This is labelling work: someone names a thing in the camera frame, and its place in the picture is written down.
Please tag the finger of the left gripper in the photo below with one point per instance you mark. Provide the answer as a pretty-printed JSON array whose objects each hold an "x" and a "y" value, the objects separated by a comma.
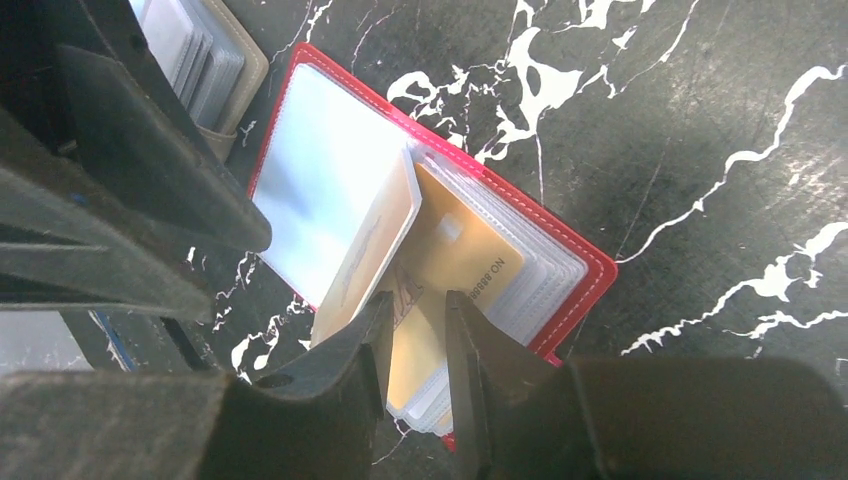
[
  {"x": 68, "y": 244},
  {"x": 79, "y": 77}
]

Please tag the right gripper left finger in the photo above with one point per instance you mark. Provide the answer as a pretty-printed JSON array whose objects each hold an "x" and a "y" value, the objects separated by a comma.
[{"x": 314, "y": 418}]

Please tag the red leather card holder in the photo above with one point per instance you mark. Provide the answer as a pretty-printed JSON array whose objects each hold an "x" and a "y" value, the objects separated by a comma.
[{"x": 363, "y": 199}]

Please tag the grey card holder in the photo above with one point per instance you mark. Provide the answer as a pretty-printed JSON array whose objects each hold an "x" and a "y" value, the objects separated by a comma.
[{"x": 212, "y": 63}]

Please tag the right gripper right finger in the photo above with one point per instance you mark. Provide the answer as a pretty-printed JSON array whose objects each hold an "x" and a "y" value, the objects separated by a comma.
[{"x": 516, "y": 416}]

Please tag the gold credit card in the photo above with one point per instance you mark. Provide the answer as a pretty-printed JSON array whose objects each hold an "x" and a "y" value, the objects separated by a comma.
[{"x": 386, "y": 224}]

